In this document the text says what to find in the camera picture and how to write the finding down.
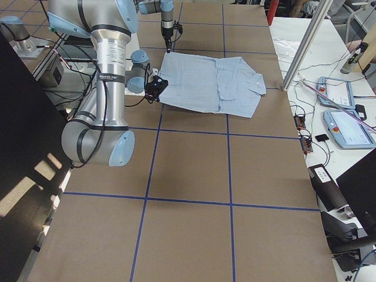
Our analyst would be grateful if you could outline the red cylinder post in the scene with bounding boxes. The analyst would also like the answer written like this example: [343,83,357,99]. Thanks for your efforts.
[267,0,280,26]

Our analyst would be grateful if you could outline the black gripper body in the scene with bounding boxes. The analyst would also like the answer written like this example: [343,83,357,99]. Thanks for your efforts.
[145,75,169,103]
[161,21,183,43]

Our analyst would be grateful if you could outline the far blue teach pendant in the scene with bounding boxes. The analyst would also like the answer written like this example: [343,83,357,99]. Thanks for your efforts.
[317,76,355,110]

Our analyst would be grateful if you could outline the white reacher grabber stick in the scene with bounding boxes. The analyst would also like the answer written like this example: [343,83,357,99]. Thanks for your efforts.
[299,79,375,133]

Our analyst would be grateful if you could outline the black monitor screen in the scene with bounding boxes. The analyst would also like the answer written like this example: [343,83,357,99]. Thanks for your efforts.
[336,150,375,234]

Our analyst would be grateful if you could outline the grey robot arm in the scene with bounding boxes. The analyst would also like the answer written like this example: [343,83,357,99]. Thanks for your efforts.
[48,1,174,168]
[138,0,183,53]

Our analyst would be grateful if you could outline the blue teach pendant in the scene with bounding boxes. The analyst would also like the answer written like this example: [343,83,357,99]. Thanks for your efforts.
[323,110,375,149]
[317,76,355,110]

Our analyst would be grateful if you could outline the aluminium frame post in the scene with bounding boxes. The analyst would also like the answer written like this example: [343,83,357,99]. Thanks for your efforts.
[281,0,333,92]

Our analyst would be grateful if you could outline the near blue teach pendant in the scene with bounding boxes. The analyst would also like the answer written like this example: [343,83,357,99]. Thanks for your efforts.
[323,110,375,149]

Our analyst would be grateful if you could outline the light blue button-up shirt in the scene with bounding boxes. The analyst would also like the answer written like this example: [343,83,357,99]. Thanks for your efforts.
[159,52,267,118]

